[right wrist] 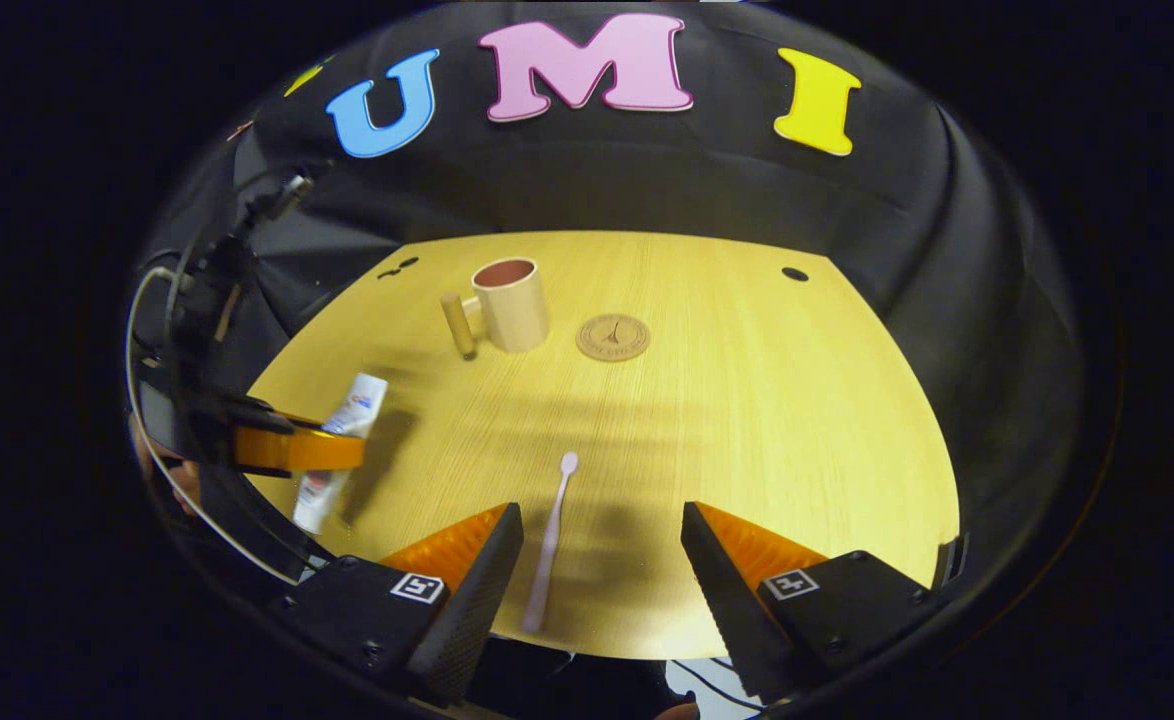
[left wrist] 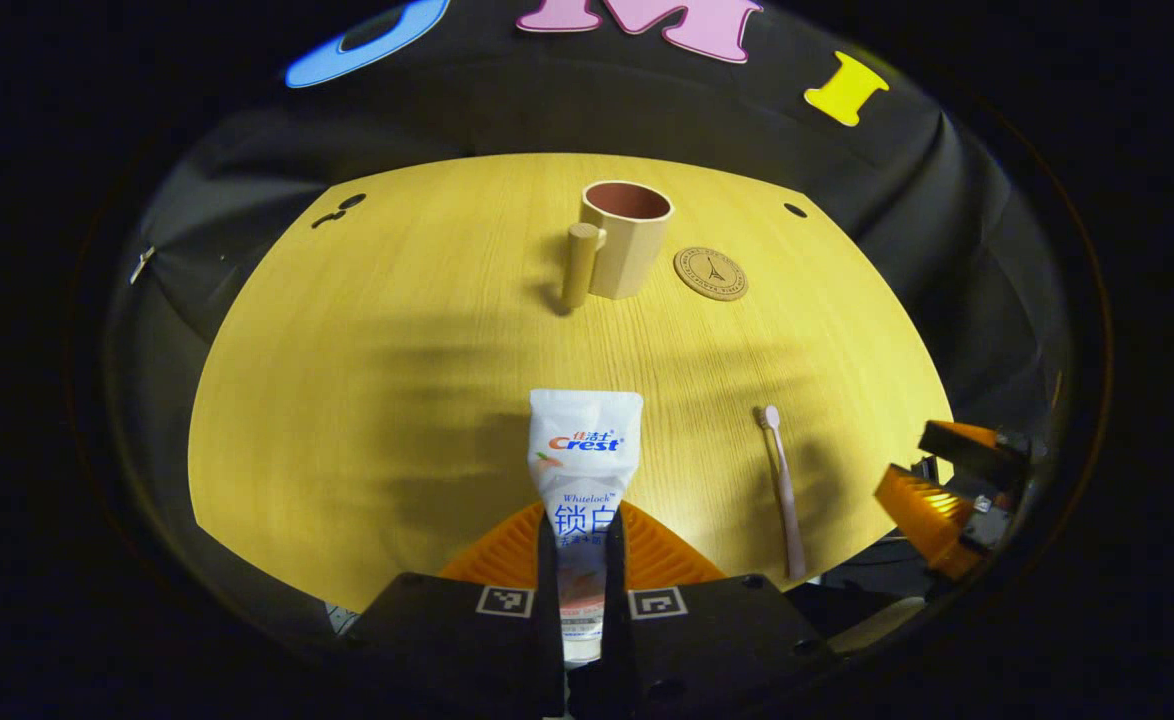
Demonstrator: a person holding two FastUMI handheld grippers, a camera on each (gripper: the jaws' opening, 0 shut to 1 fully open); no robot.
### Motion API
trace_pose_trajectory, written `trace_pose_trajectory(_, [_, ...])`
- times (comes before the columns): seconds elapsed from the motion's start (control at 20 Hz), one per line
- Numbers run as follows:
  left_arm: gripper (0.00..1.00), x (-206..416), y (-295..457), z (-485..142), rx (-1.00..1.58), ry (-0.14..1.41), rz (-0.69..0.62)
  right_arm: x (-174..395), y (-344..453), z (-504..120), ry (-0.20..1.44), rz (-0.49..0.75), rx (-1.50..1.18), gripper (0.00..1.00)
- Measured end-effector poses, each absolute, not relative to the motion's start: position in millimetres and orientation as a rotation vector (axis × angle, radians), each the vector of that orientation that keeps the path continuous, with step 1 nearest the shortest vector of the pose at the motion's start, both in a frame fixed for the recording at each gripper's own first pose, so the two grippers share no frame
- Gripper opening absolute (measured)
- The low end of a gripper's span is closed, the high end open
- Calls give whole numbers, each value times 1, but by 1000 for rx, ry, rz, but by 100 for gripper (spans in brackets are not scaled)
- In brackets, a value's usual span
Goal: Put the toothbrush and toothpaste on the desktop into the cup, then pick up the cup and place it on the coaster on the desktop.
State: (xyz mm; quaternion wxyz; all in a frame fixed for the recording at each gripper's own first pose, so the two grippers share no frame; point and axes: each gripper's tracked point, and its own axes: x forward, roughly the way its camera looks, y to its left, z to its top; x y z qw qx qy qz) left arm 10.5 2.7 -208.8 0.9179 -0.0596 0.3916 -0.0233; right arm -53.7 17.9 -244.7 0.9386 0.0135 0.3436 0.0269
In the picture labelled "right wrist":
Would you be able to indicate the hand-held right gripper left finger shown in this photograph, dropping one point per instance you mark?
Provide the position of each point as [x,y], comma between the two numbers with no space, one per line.
[477,610]

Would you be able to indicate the black backdrop cloth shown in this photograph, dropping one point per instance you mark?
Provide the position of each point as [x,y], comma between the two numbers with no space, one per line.
[647,170]

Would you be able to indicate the pale pink toothbrush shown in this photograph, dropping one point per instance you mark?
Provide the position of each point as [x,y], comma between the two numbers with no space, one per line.
[552,540]

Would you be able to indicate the white toothpaste tube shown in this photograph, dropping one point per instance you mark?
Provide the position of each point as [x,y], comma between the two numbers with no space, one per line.
[362,400]

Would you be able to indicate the round wooden coaster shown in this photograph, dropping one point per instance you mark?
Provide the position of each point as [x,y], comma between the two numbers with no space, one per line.
[613,337]

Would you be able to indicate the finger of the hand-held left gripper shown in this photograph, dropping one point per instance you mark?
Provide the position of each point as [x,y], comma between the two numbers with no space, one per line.
[297,450]

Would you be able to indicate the wooden desktop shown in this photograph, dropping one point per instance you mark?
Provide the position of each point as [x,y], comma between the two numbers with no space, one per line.
[747,440]

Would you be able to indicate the copper cloth clip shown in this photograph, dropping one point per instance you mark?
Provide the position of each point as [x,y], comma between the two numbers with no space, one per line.
[240,130]

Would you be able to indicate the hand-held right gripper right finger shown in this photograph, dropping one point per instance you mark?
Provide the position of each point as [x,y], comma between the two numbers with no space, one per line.
[722,600]

